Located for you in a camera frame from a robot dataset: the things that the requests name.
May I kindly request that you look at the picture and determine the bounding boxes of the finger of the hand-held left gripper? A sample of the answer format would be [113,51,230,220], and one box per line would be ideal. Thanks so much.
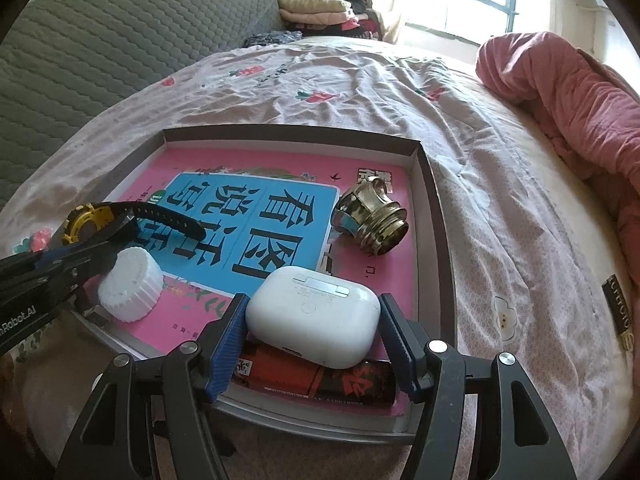
[0,251,120,312]
[0,215,139,282]

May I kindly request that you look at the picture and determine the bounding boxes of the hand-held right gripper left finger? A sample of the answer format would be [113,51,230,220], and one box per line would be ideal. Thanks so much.
[52,292,251,480]

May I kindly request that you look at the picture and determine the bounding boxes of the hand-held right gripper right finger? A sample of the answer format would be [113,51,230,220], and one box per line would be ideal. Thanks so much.
[378,293,576,480]

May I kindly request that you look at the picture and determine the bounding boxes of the white ribbed bottle cap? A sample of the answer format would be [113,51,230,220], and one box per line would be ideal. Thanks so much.
[97,246,165,322]

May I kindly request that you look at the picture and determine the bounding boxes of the red black small packet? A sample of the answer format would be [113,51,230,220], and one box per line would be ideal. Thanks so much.
[235,342,399,409]

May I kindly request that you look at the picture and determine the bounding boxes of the yellow black wrist watch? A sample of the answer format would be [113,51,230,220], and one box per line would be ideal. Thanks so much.
[55,201,207,261]

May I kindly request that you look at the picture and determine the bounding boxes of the white earbuds case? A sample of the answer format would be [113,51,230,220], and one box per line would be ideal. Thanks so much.
[245,266,382,369]

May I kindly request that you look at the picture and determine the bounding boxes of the grey cardboard box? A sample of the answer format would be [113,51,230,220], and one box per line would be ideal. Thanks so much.
[75,127,457,445]

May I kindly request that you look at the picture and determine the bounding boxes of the brass threaded fitting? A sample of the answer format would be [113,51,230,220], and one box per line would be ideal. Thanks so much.
[332,183,409,257]

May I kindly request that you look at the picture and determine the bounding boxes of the pink blue book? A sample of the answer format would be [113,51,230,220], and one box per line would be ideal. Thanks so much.
[82,147,419,419]

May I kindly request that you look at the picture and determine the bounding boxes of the grey quilted headboard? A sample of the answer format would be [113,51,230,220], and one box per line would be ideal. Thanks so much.
[0,0,282,211]

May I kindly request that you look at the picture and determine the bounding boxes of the black mattress label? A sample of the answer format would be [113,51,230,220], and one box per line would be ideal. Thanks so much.
[602,273,636,354]

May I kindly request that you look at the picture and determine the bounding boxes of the dark patterned cloth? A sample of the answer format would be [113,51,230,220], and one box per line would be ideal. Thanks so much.
[244,31,304,49]

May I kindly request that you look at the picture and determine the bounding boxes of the pink quilt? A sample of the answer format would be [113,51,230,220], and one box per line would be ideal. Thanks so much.
[475,31,640,292]

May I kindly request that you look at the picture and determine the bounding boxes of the beige folded blanket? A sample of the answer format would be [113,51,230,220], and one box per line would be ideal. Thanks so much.
[277,0,353,28]

